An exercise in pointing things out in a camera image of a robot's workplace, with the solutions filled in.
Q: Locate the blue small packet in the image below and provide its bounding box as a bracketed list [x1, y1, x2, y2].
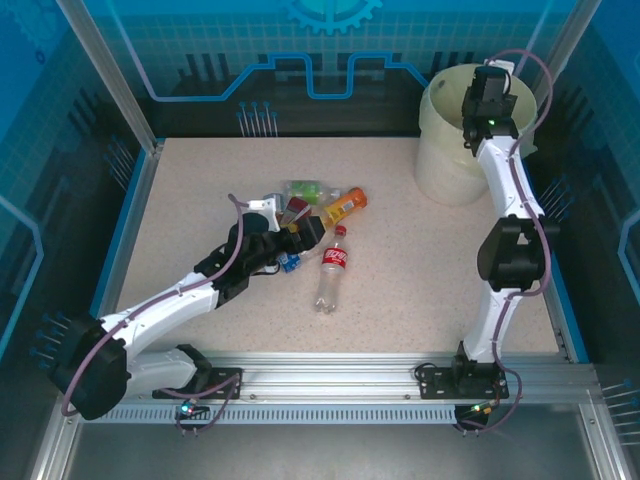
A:
[272, 247, 324, 275]

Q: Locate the cola bottle red label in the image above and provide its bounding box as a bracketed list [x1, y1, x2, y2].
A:
[313, 224, 351, 315]

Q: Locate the orange juice bottle yellow cap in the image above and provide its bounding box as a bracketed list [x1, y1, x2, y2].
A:
[319, 186, 370, 231]

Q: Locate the white plastic bin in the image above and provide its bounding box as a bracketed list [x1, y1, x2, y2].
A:
[414, 62, 540, 206]

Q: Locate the red snack packet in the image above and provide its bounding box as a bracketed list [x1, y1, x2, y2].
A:
[279, 196, 314, 226]

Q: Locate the clear bottle lime green label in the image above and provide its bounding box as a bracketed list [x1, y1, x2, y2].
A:
[282, 178, 344, 205]

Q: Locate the aluminium front beam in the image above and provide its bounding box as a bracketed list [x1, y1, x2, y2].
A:
[87, 351, 601, 407]

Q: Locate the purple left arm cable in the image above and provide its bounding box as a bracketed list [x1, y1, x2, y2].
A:
[62, 193, 247, 419]

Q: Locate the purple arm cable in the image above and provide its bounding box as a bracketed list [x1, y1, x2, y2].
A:
[487, 48, 555, 371]
[62, 193, 247, 419]

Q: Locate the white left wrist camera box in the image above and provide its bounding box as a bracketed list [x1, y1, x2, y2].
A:
[248, 197, 280, 232]

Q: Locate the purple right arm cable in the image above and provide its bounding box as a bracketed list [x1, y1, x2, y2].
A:
[487, 48, 555, 371]

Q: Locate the aluminium frame post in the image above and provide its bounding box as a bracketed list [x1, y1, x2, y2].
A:
[522, 0, 604, 101]
[53, 0, 167, 154]

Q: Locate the aluminium side rail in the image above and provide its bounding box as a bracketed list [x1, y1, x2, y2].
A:
[29, 142, 166, 480]
[542, 287, 634, 480]

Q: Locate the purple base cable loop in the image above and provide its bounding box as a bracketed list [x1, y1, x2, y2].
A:
[173, 373, 245, 437]
[451, 369, 525, 435]

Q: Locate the blue printed enclosure back panel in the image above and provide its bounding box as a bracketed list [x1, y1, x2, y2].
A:
[64, 0, 591, 139]

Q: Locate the slotted grey cable duct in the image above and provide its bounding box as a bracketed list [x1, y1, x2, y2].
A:
[107, 403, 459, 426]

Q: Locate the grey metal base plate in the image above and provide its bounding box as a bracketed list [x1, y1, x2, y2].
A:
[64, 422, 601, 480]

